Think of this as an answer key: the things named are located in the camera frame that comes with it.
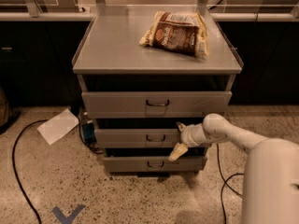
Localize grey drawer cabinet frame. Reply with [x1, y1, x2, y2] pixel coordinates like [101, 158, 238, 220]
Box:
[71, 5, 244, 177]

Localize black cable floor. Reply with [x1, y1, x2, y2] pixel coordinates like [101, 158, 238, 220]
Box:
[11, 119, 49, 224]
[215, 143, 245, 224]

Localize black cable right floor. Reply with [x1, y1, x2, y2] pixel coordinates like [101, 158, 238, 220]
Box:
[215, 143, 245, 224]

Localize brown bag at left edge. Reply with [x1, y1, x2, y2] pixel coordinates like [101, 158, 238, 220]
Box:
[0, 87, 12, 127]

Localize blue tape floor mark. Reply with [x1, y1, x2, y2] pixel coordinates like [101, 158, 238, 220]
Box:
[51, 203, 86, 224]

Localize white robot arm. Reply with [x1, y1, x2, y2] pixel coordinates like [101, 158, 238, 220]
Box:
[169, 113, 299, 224]

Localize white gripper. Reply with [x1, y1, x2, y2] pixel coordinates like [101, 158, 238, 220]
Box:
[168, 122, 206, 161]

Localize grey bottom drawer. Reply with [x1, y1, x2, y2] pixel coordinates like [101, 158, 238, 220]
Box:
[104, 156, 207, 173]

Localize brown yellow snack bag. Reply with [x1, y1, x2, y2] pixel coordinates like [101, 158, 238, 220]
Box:
[139, 11, 208, 57]

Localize black cable left floor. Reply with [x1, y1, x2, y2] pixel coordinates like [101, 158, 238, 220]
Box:
[11, 119, 49, 224]

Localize white paper sheet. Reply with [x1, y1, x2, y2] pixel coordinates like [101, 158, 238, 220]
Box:
[37, 109, 78, 145]

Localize grey drawer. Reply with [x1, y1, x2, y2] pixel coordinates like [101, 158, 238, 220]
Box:
[94, 129, 180, 148]
[104, 156, 207, 173]
[82, 91, 232, 119]

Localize grey top drawer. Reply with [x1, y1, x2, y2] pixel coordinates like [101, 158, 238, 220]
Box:
[82, 91, 232, 119]

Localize blue power box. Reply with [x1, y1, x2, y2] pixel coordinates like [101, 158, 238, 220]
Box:
[81, 120, 95, 143]

